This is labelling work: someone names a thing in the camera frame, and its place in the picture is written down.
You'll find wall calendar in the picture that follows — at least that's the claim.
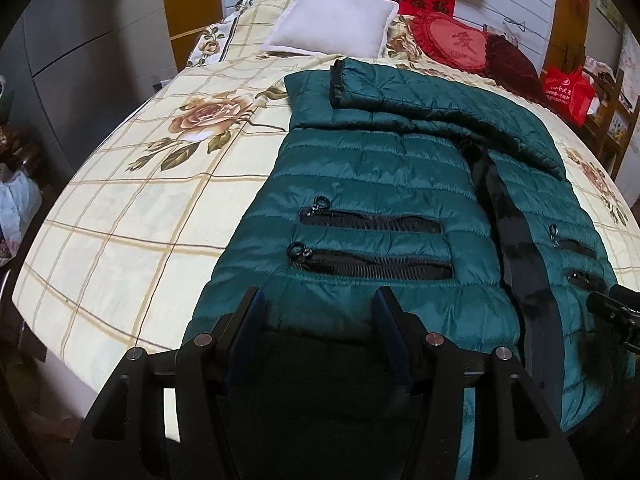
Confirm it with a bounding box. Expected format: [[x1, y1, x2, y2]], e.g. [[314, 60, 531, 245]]
[[595, 0, 623, 26]]

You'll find red heart-shaped pillow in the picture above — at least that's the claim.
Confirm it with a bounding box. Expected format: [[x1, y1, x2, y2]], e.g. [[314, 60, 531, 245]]
[[407, 10, 493, 73]]

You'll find dark red velvet pillow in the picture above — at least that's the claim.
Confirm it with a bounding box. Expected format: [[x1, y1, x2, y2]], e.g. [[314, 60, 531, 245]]
[[482, 32, 551, 105]]

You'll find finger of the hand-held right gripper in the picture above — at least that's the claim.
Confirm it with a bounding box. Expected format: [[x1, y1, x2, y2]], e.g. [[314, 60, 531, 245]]
[[610, 284, 640, 311], [586, 290, 640, 352]]

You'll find black wall cable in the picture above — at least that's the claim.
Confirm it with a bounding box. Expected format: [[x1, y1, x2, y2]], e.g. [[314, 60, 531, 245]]
[[480, 12, 543, 37]]

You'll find white square pillow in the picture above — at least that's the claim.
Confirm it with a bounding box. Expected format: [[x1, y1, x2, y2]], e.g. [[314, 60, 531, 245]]
[[260, 0, 399, 58]]

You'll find wooden wall panel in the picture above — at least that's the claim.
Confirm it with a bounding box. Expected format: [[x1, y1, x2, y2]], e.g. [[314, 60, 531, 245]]
[[160, 0, 223, 73], [545, 0, 591, 78]]

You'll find bed with floral checked sheet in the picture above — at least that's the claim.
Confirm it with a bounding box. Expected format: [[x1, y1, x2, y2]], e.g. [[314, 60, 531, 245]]
[[11, 0, 640, 391]]

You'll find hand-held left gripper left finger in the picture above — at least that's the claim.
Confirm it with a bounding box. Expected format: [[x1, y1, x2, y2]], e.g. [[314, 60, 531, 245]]
[[65, 286, 267, 480]]

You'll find green down jacket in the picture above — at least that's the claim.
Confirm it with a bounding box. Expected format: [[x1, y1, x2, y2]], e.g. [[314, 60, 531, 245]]
[[182, 58, 640, 480]]

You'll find wooden chair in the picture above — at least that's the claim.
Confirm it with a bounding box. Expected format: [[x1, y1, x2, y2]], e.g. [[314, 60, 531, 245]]
[[582, 57, 640, 181]]

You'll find white plastic bag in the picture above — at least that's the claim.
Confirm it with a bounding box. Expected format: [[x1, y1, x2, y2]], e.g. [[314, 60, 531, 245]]
[[0, 170, 43, 261]]

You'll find red shopping bag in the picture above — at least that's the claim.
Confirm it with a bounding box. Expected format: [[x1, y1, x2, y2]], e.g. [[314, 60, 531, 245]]
[[542, 65, 597, 128]]

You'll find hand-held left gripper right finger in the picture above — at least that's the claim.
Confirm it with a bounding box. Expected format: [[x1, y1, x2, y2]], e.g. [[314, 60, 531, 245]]
[[375, 286, 583, 480]]

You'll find grey wardrobe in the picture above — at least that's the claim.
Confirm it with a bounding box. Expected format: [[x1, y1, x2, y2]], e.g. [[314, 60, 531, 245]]
[[0, 0, 176, 176]]

